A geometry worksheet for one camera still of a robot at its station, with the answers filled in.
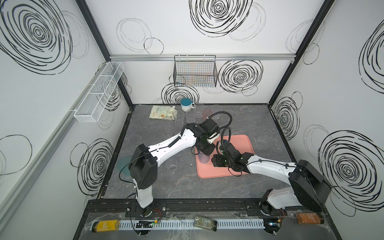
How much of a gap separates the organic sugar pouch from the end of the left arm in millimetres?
497

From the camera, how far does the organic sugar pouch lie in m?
1.14

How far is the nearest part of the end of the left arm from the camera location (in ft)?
1.92
